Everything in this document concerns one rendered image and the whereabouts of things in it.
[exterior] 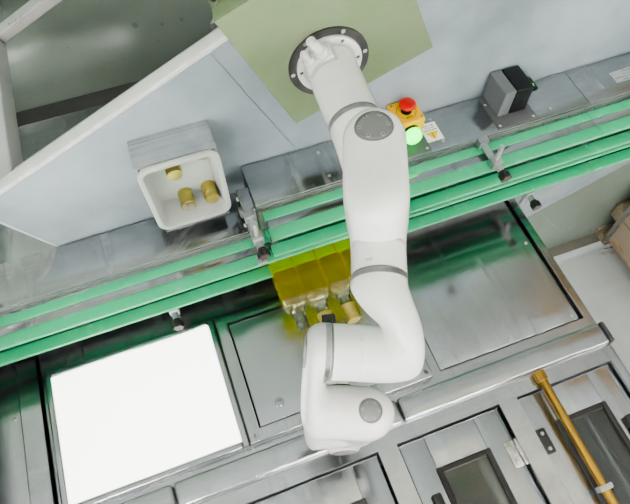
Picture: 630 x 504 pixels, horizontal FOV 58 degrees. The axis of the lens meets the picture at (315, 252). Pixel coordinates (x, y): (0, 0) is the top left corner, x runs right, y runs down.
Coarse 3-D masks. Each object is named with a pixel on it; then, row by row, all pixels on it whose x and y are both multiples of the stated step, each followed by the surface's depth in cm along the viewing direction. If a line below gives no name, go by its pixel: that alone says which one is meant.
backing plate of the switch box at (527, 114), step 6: (480, 102) 145; (486, 102) 145; (486, 108) 144; (528, 108) 144; (492, 114) 143; (510, 114) 143; (516, 114) 143; (522, 114) 143; (528, 114) 143; (534, 114) 143; (492, 120) 142; (498, 120) 142; (504, 120) 142; (510, 120) 142; (516, 120) 142; (522, 120) 142; (528, 120) 142; (498, 126) 141; (504, 126) 141; (510, 126) 141
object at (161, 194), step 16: (176, 160) 114; (192, 160) 116; (208, 160) 128; (144, 176) 118; (160, 176) 127; (192, 176) 131; (208, 176) 133; (224, 176) 124; (144, 192) 118; (160, 192) 131; (176, 192) 133; (192, 192) 135; (224, 192) 128; (160, 208) 131; (176, 208) 134; (208, 208) 134; (224, 208) 134; (160, 224) 130; (176, 224) 132
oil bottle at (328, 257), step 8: (320, 248) 139; (328, 248) 139; (336, 248) 139; (320, 256) 138; (328, 256) 138; (336, 256) 138; (320, 264) 137; (328, 264) 137; (336, 264) 137; (328, 272) 136; (336, 272) 136; (344, 272) 136; (328, 280) 135; (336, 280) 135; (344, 280) 135; (328, 288) 136; (336, 288) 134; (344, 288) 134; (336, 296) 136
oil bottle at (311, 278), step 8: (296, 256) 139; (304, 256) 139; (312, 256) 139; (296, 264) 138; (304, 264) 138; (312, 264) 138; (296, 272) 138; (304, 272) 136; (312, 272) 136; (320, 272) 137; (304, 280) 135; (312, 280) 135; (320, 280) 135; (304, 288) 135; (312, 288) 134; (320, 288) 134; (312, 296) 134; (320, 296) 134; (328, 296) 135; (312, 304) 135
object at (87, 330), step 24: (576, 168) 158; (600, 168) 158; (504, 192) 154; (528, 192) 155; (432, 216) 151; (456, 216) 152; (216, 288) 141; (120, 312) 139; (144, 312) 138; (48, 336) 136; (72, 336) 135; (0, 360) 133
